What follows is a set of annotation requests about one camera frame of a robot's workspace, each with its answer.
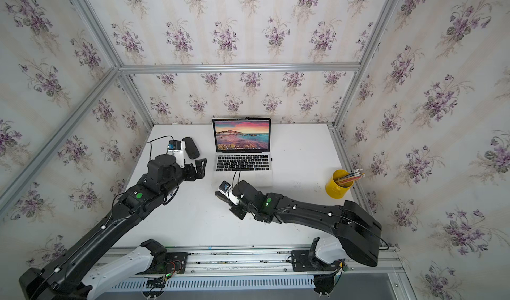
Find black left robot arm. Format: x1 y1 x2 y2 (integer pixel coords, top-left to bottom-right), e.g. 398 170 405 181
19 154 207 299

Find pencils in cup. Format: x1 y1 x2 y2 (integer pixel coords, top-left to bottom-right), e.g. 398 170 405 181
334 169 365 185

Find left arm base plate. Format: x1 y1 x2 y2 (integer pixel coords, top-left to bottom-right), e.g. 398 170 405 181
140 252 189 274

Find aluminium mounting rail frame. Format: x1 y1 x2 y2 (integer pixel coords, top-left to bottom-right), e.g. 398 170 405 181
94 246 417 299

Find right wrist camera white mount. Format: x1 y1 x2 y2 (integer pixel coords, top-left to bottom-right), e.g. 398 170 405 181
215 181 239 207

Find black woven glasses case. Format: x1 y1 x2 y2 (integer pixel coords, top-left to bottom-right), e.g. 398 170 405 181
182 137 201 160

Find silver laptop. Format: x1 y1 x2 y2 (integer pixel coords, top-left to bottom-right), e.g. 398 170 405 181
212 118 274 187

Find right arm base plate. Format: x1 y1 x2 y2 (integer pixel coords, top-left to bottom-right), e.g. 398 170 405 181
286 250 345 272

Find yellow pencil cup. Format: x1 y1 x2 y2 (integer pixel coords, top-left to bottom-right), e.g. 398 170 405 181
325 169 354 199

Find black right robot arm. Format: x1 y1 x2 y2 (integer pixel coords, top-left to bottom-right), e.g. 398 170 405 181
215 181 383 268

